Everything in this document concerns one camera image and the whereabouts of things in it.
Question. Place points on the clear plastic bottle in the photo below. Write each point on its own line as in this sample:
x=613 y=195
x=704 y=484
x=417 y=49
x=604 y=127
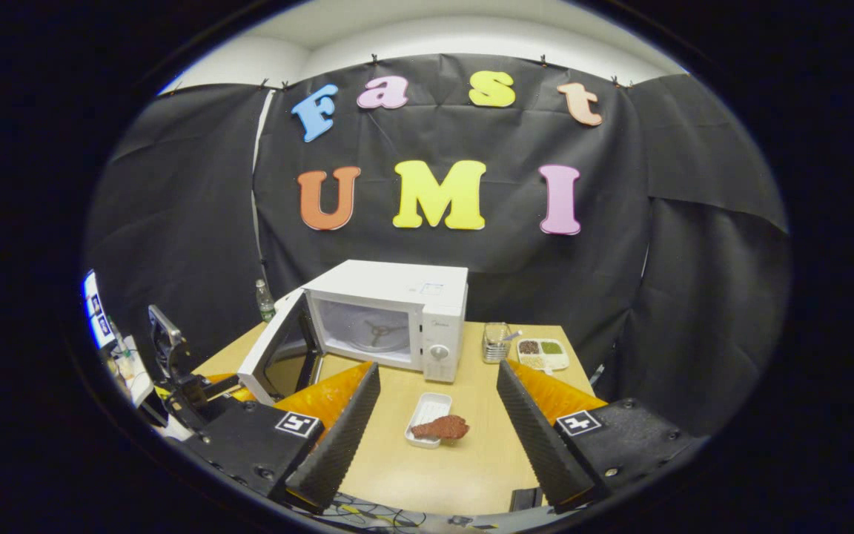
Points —
x=265 y=304

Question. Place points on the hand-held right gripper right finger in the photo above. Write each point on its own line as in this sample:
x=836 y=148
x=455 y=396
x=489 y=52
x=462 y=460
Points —
x=538 y=445

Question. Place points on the white microwave oven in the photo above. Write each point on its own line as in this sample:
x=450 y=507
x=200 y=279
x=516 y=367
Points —
x=397 y=285

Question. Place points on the small white food tray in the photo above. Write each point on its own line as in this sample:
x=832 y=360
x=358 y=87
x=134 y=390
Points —
x=427 y=410

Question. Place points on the small black box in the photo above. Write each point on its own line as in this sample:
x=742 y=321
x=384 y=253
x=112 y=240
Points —
x=527 y=498

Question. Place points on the red-brown meat piece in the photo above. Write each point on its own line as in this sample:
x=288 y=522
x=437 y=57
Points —
x=442 y=428

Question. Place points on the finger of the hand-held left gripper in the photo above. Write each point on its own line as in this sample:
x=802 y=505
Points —
x=227 y=387

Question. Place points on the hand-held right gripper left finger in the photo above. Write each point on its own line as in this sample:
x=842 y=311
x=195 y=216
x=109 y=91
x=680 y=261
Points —
x=338 y=445

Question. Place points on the small spoon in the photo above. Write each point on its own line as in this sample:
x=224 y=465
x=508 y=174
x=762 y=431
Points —
x=514 y=335

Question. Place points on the white divided seasoning tray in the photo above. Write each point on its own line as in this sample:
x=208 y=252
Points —
x=545 y=360

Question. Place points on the black backdrop cloth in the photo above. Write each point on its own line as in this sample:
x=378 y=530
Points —
x=545 y=282

